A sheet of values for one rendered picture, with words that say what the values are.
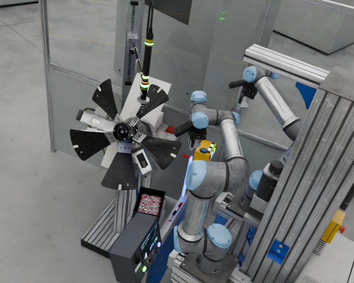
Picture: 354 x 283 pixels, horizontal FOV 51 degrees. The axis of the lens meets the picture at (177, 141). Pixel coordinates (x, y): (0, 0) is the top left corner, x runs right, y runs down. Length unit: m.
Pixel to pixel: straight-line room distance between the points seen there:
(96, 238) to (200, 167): 1.88
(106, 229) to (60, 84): 1.34
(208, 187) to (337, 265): 0.77
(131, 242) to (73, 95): 2.04
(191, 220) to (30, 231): 1.99
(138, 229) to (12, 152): 2.58
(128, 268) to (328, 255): 0.92
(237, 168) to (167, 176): 1.99
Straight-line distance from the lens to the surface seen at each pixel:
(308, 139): 1.46
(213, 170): 1.40
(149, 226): 1.72
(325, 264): 1.89
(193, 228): 1.63
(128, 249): 1.65
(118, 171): 2.30
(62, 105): 3.61
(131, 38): 2.60
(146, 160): 2.37
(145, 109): 2.29
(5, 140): 4.27
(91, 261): 3.12
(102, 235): 3.17
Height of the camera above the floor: 2.58
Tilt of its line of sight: 37 degrees down
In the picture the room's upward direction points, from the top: 10 degrees clockwise
